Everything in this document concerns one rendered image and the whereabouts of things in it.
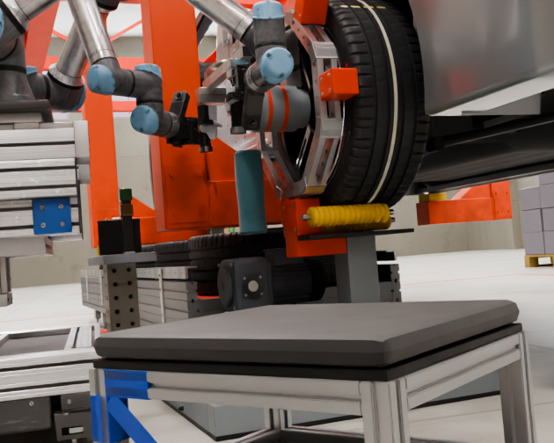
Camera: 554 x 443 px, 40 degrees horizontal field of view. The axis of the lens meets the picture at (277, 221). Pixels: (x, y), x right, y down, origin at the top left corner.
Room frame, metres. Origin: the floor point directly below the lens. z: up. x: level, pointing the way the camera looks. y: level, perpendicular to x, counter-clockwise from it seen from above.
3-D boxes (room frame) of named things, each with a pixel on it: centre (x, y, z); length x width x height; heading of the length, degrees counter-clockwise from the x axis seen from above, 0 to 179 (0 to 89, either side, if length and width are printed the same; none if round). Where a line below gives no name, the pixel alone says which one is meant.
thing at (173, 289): (3.85, 0.73, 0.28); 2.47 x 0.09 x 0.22; 21
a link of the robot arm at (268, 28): (1.81, -0.02, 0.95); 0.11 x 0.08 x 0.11; 5
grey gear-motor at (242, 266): (2.57, -0.01, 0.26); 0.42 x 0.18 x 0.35; 111
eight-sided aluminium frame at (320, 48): (2.31, -0.07, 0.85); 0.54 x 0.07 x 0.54; 21
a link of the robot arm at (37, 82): (2.35, 0.76, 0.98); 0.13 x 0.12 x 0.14; 137
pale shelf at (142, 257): (2.65, 0.55, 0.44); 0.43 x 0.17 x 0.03; 21
